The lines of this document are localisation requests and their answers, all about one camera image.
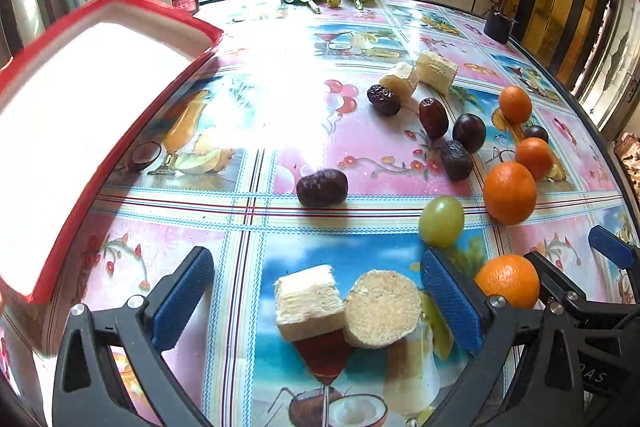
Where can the long sugarcane piece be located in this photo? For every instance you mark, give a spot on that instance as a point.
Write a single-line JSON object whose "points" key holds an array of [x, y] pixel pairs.
{"points": [[436, 71]]}

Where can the black small container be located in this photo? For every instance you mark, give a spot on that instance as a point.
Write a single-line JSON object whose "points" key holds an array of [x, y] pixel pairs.
{"points": [[498, 26]]}

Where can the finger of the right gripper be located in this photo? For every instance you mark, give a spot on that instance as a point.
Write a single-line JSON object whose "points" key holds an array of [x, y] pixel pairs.
{"points": [[624, 255], [562, 364]]}

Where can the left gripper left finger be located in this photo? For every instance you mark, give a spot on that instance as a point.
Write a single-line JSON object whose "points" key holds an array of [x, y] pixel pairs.
{"points": [[88, 390]]}

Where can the large dark plum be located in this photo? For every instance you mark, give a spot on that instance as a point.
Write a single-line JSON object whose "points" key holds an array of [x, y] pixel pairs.
{"points": [[470, 131]]}

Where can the red white tray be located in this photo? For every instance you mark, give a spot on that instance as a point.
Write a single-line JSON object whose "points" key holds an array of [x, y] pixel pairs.
{"points": [[71, 103]]}

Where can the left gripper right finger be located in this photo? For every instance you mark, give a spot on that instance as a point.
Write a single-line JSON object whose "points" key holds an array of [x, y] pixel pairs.
{"points": [[487, 327]]}

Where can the reddish brown date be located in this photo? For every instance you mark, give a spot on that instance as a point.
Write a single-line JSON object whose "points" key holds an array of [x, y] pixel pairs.
{"points": [[433, 117]]}

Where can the large orange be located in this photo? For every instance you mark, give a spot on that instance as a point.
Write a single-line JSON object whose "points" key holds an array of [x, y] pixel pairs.
{"points": [[510, 193]]}

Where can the small green fruit on leaves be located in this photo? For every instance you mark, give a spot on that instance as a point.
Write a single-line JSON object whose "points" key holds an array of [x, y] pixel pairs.
{"points": [[334, 3]]}

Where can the isolated red date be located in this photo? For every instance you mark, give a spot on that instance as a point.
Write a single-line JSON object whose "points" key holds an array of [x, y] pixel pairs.
{"points": [[322, 189]]}

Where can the sugarcane piece near dates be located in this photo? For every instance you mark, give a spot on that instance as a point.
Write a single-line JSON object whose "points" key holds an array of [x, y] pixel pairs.
{"points": [[402, 80]]}

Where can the small dark plum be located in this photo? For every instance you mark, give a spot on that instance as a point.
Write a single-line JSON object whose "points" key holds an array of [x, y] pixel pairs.
{"points": [[536, 132]]}

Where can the green grape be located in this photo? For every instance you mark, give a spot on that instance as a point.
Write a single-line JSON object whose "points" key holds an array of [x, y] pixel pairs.
{"points": [[441, 222]]}

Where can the dark date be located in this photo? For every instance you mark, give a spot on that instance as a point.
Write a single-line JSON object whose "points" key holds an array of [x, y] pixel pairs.
{"points": [[456, 160], [384, 101]]}

